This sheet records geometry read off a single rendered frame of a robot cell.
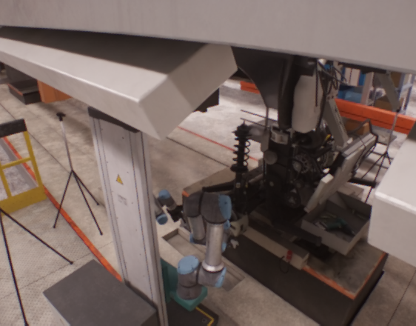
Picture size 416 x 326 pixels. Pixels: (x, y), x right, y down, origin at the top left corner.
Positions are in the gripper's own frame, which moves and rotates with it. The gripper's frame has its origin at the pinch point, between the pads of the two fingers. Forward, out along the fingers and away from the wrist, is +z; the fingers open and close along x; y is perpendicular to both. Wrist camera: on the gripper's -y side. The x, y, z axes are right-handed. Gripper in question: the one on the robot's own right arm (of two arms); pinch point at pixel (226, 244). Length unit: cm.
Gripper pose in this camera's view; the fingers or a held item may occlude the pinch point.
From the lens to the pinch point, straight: 218.6
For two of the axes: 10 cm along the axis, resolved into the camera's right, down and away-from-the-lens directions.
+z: 1.1, 6.1, 7.8
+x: 9.9, 0.1, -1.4
